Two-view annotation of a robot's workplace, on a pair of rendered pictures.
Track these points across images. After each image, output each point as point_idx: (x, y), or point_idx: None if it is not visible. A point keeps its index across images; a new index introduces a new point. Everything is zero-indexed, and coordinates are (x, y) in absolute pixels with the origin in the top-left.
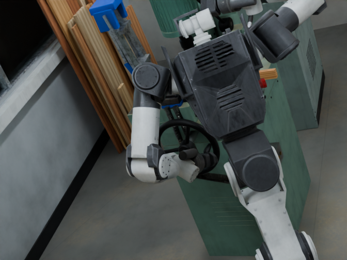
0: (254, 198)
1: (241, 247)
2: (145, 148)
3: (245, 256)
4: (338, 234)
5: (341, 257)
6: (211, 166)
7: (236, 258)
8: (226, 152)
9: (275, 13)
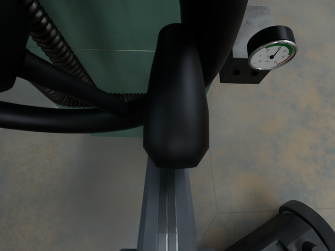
0: None
1: (132, 133)
2: None
3: (135, 138)
4: (230, 110)
5: (239, 141)
6: (142, 124)
7: (125, 140)
8: (147, 27)
9: None
